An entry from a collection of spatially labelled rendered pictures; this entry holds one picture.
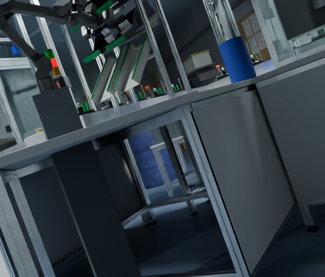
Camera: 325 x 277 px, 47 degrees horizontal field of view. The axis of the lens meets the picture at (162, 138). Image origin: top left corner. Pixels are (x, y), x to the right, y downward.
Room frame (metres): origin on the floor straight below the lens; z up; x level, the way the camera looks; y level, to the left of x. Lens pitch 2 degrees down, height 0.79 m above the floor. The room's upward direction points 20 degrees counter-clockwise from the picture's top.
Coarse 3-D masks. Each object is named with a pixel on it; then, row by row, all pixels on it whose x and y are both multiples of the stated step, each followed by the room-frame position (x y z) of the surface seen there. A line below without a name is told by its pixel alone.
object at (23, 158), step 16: (192, 96) 1.20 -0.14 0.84; (144, 112) 1.14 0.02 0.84; (160, 112) 1.20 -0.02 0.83; (96, 128) 1.09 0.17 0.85; (112, 128) 1.11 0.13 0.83; (48, 144) 1.05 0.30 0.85; (64, 144) 1.06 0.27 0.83; (0, 160) 1.00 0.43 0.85; (16, 160) 1.02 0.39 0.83; (32, 160) 1.38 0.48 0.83
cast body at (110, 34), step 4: (104, 24) 1.66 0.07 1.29; (104, 28) 1.65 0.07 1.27; (108, 28) 1.65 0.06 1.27; (112, 28) 1.67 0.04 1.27; (116, 28) 1.69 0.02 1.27; (104, 32) 1.66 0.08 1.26; (108, 32) 1.66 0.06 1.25; (112, 32) 1.66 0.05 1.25; (116, 32) 1.68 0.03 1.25; (108, 36) 1.66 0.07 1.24; (112, 36) 1.65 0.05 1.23; (116, 36) 1.67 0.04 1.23; (108, 40) 1.67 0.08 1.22; (112, 40) 1.67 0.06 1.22
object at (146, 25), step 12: (156, 0) 1.83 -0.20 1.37; (144, 12) 1.70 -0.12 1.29; (144, 24) 1.70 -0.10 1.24; (168, 36) 1.84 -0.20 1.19; (156, 48) 1.70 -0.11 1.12; (156, 60) 1.70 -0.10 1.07; (180, 60) 1.84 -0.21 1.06; (180, 72) 1.84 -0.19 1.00; (168, 84) 1.69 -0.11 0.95; (132, 96) 2.02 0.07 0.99
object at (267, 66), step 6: (270, 60) 2.55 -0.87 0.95; (258, 66) 2.60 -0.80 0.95; (264, 66) 2.59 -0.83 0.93; (270, 66) 2.56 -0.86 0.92; (258, 72) 2.61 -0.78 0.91; (264, 72) 2.59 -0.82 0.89; (228, 78) 2.73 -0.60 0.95; (210, 84) 2.82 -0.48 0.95; (216, 84) 2.80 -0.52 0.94; (222, 84) 2.77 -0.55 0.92; (228, 84) 2.74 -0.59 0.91; (204, 90) 2.82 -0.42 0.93
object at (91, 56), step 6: (120, 18) 1.85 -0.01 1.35; (114, 24) 1.81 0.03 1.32; (96, 36) 1.88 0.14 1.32; (102, 36) 1.91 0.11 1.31; (96, 42) 1.87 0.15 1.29; (102, 42) 1.90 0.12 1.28; (96, 48) 1.86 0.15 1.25; (102, 48) 1.72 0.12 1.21; (90, 54) 1.82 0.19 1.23; (96, 54) 1.72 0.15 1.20; (84, 60) 1.79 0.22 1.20; (90, 60) 1.77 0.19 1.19
